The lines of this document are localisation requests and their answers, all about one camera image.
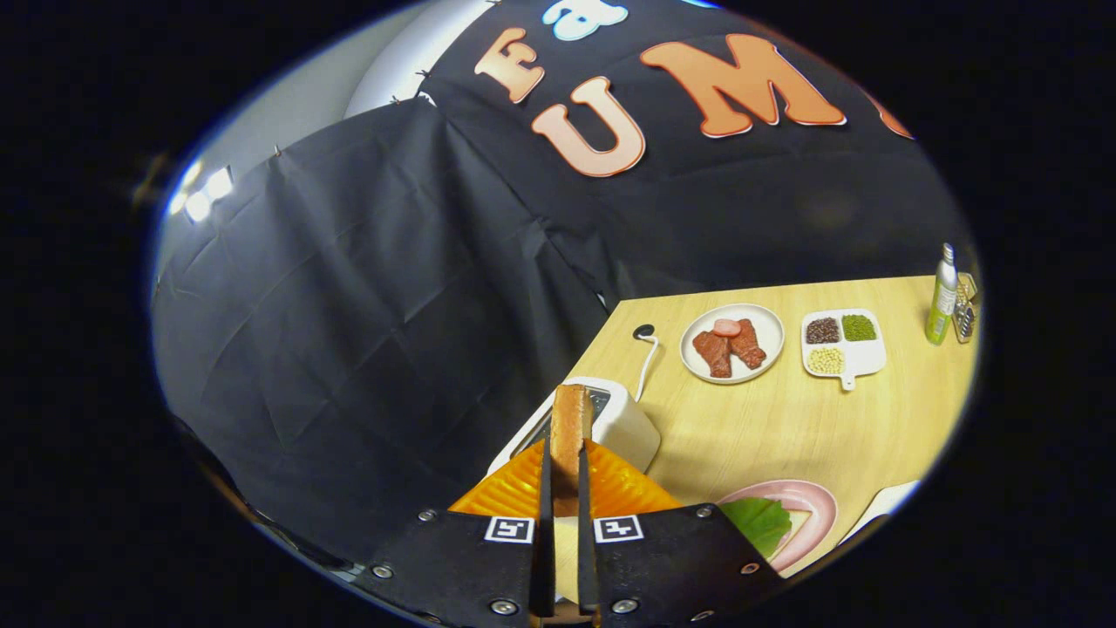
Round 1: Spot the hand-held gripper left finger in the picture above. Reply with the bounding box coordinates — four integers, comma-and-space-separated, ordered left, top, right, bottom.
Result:
353, 436, 556, 627

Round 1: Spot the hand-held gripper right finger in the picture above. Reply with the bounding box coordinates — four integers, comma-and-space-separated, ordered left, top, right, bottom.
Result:
575, 440, 786, 625

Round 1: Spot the green lettuce leaf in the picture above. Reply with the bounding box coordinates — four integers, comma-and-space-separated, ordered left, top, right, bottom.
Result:
720, 497, 793, 559

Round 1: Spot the toasted bread slice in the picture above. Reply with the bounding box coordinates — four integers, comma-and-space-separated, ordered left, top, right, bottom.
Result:
550, 384, 595, 517

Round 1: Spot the cream white toaster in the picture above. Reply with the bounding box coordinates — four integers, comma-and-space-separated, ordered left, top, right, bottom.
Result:
486, 377, 662, 476

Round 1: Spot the pink round plate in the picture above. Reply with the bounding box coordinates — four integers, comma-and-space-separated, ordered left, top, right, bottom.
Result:
717, 479, 839, 574

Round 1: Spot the brown meat piece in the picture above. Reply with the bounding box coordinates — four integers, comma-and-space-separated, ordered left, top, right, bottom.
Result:
731, 318, 768, 370
693, 331, 733, 379

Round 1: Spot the white rounded square plate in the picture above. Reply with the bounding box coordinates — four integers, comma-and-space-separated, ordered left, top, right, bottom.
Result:
841, 480, 921, 542

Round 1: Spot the round white meat plate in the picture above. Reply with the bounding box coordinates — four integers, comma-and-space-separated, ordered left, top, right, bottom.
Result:
679, 304, 786, 385

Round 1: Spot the black backdrop cloth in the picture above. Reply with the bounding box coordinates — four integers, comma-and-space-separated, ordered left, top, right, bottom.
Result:
153, 0, 973, 559

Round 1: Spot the white divided bean dish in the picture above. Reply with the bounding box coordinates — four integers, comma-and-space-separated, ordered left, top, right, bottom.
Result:
800, 308, 888, 391

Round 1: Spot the silver bottle green label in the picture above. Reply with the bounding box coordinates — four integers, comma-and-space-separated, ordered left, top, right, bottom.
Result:
925, 243, 958, 345

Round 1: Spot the white toaster cable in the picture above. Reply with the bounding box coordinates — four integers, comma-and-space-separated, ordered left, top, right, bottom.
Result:
635, 336, 659, 402

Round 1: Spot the metal wire utensil basket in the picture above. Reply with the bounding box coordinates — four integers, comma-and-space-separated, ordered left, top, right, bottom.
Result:
953, 273, 979, 344

